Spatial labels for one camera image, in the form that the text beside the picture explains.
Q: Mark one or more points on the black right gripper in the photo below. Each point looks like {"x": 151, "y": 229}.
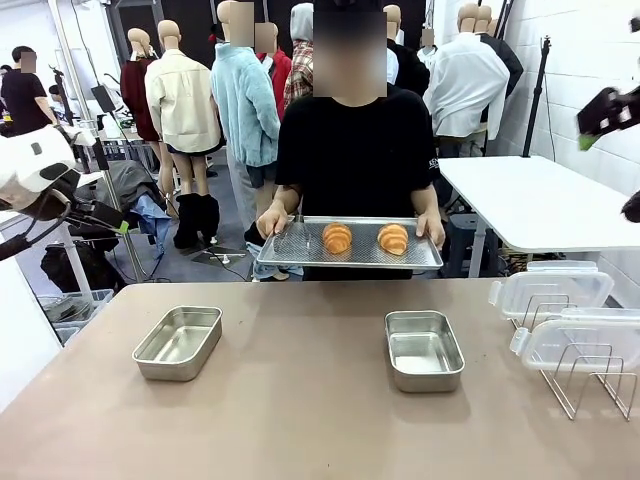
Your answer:
{"x": 607, "y": 112}

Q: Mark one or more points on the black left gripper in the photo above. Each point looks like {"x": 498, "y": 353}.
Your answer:
{"x": 97, "y": 215}

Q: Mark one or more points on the clear plastic container lid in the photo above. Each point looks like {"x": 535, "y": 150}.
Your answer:
{"x": 570, "y": 340}
{"x": 550, "y": 290}

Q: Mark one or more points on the metal tongs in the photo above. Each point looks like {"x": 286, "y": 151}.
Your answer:
{"x": 292, "y": 237}

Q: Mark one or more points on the golden croissant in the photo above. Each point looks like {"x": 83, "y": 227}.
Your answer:
{"x": 393, "y": 239}
{"x": 337, "y": 237}

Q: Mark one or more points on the metal baking tray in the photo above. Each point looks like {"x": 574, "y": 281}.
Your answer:
{"x": 360, "y": 260}

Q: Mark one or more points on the person's left forearm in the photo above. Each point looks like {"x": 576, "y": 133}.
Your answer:
{"x": 425, "y": 200}

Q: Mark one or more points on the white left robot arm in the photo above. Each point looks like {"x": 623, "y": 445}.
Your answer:
{"x": 30, "y": 160}

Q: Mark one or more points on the person's right forearm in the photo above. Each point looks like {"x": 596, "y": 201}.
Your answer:
{"x": 287, "y": 197}

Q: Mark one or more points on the person's right hand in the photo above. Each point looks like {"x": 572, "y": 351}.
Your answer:
{"x": 272, "y": 225}

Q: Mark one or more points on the person's left hand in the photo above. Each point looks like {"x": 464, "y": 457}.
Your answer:
{"x": 431, "y": 227}

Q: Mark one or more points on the grey and blue clothes pile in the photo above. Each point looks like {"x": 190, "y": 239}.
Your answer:
{"x": 135, "y": 200}

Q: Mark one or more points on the silver metal pole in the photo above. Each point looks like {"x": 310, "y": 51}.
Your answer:
{"x": 107, "y": 170}

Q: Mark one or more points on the black tripod stand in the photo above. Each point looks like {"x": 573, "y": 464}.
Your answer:
{"x": 536, "y": 100}

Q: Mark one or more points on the white table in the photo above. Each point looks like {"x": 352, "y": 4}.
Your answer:
{"x": 540, "y": 200}

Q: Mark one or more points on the clear plastic storage bins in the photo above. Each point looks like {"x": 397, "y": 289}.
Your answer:
{"x": 80, "y": 305}

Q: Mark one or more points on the mannequin in black jacket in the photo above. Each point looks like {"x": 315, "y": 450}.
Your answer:
{"x": 507, "y": 60}

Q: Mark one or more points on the rectangular steel container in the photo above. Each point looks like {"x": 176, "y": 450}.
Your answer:
{"x": 425, "y": 355}
{"x": 175, "y": 345}

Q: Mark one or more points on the mannequin in maroon dress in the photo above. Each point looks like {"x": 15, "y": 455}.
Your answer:
{"x": 137, "y": 100}

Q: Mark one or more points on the mannequin in cream jacket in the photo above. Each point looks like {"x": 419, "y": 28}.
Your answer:
{"x": 182, "y": 110}

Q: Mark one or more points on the mannequin in white shirt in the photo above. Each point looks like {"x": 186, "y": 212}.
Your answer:
{"x": 465, "y": 90}

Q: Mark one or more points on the black plastic stool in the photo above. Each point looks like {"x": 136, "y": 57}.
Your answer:
{"x": 465, "y": 240}

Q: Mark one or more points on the mannequin in blue fleece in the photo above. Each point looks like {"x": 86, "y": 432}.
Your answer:
{"x": 245, "y": 115}

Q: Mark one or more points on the bystander in black shirt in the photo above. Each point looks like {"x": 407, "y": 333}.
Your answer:
{"x": 22, "y": 95}

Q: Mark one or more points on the mannequin in black coat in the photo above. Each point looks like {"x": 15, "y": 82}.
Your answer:
{"x": 407, "y": 65}

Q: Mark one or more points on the mannequin in red jacket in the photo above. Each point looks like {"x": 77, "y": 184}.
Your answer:
{"x": 281, "y": 75}

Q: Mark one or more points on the person in black t-shirt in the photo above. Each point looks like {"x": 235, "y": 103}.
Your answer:
{"x": 357, "y": 165}

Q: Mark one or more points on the mannequin in plaid hooded shirt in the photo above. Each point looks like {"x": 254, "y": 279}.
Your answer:
{"x": 300, "y": 70}

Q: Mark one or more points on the metal mannequin base plate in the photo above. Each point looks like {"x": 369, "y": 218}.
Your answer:
{"x": 220, "y": 256}

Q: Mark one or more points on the black camera tripod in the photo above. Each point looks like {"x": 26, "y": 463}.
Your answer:
{"x": 62, "y": 95}

